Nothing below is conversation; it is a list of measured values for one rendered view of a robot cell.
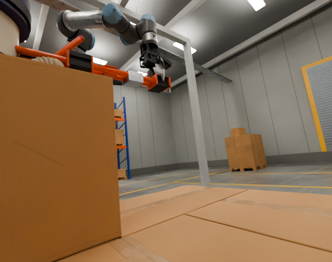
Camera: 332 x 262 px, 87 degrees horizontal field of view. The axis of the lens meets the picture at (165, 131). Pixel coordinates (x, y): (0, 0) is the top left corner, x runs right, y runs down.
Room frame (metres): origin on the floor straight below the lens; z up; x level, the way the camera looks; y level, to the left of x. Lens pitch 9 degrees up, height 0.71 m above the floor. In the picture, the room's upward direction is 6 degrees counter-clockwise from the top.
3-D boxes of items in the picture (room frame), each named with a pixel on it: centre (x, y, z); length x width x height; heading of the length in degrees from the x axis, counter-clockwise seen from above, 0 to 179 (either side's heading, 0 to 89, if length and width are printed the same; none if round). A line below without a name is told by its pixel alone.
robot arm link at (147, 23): (0.78, 0.03, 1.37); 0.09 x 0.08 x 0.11; 67
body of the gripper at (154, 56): (0.77, 0.04, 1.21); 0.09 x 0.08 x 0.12; 127
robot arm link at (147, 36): (0.78, 0.03, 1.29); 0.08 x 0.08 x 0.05
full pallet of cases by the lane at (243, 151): (7.16, -3.13, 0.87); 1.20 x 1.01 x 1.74; 133
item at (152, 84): (0.78, 0.01, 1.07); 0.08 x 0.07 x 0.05; 127
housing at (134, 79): (0.71, 0.12, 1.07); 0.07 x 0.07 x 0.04; 37
